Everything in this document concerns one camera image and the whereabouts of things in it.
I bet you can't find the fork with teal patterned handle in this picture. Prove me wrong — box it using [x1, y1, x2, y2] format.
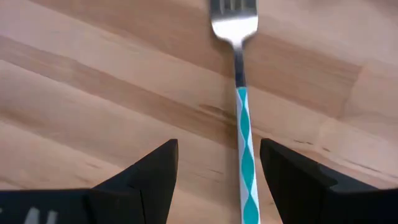
[209, 0, 262, 224]

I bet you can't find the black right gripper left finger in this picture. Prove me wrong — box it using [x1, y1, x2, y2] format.
[0, 138, 180, 224]

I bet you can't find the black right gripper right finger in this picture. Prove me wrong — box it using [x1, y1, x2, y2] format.
[259, 138, 398, 224]

